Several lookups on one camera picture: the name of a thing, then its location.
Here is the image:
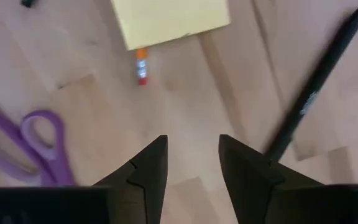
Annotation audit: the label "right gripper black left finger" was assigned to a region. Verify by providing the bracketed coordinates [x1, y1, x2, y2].
[92, 134, 169, 224]

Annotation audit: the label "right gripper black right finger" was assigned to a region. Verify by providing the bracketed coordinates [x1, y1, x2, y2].
[218, 134, 323, 224]

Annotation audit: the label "purple handled scissors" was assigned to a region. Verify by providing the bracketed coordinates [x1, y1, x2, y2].
[0, 105, 76, 188]

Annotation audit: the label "orange pencil red eraser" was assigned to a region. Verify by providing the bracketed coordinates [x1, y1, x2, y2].
[135, 47, 149, 86]

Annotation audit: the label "black pen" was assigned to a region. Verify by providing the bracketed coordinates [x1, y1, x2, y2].
[263, 4, 358, 163]

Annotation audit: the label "yellow sticky note pad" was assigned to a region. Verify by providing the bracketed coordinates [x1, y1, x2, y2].
[109, 0, 231, 52]

